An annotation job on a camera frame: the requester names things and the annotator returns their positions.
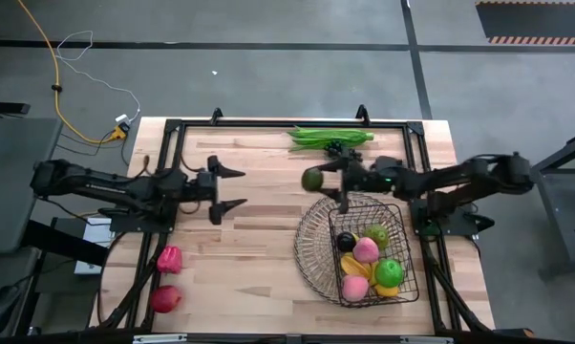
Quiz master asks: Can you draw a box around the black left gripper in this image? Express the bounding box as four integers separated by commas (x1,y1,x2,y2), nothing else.
189,154,248,226

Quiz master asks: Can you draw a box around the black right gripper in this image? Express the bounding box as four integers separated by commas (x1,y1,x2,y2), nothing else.
314,155,406,214

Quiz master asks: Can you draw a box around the green avocado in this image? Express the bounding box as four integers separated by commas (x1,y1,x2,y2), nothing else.
301,167,325,193

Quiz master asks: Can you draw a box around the black grape bunch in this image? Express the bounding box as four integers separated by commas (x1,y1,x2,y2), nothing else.
324,140,364,161

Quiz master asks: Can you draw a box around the long green leafy vegetable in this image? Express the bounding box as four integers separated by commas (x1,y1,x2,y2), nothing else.
287,125,375,153

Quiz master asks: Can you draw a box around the dark purple round fruit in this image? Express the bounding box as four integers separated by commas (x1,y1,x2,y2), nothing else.
335,231,358,253

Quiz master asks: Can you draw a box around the light green bumpy fruit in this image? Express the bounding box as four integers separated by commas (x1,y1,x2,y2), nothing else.
363,223,391,249

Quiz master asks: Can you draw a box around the black wire basket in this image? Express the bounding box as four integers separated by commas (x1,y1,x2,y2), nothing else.
328,203,420,309

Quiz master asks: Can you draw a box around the red bell pepper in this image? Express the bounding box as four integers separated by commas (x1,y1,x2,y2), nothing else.
156,245,183,275

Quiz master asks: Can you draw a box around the yellow orange starfruit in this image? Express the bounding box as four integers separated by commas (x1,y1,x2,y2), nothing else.
339,253,373,281

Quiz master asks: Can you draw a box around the yellow banana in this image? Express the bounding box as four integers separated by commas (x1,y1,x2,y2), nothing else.
350,232,379,287

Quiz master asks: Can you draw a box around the green apple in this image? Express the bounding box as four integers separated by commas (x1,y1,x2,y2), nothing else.
373,258,406,289

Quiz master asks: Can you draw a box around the pink peach with green leaf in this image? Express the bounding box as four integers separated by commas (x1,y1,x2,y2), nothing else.
340,274,371,303

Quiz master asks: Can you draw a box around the red apple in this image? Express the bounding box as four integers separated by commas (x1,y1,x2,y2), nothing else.
149,285,182,314

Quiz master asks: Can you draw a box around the white power supply box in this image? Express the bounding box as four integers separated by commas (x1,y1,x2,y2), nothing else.
73,215,117,276

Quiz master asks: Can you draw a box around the dark grey desk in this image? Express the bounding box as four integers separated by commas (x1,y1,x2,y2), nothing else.
0,117,63,254

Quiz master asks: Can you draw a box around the black metal stand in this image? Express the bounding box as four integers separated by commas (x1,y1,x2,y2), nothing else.
506,129,575,281

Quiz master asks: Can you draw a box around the black mat with hazard stripes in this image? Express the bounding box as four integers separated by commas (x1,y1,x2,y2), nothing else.
475,0,575,47

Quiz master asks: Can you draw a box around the wire mesh basket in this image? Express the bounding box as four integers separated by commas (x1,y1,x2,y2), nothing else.
292,191,413,307

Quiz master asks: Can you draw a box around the black aluminium table frame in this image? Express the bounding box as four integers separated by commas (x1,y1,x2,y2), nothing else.
96,103,537,335

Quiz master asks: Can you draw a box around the white cable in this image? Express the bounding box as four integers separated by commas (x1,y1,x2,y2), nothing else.
55,30,142,124

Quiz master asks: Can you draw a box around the yellow power cable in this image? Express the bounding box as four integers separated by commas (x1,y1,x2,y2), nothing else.
14,0,129,144

